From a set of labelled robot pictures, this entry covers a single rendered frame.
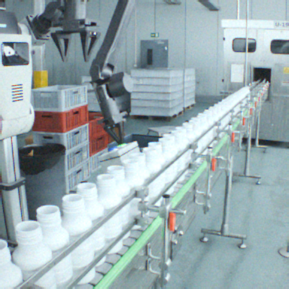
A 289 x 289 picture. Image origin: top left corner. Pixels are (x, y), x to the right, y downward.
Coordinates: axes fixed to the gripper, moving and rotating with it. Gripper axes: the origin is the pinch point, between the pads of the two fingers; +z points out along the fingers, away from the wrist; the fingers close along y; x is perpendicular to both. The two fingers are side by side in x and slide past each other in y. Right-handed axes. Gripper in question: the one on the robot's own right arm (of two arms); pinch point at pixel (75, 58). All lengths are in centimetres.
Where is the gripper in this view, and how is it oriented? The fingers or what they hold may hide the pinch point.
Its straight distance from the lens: 84.8
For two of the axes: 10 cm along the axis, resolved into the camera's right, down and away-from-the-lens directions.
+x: 3.7, -2.1, 9.0
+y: 9.3, 1.0, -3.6
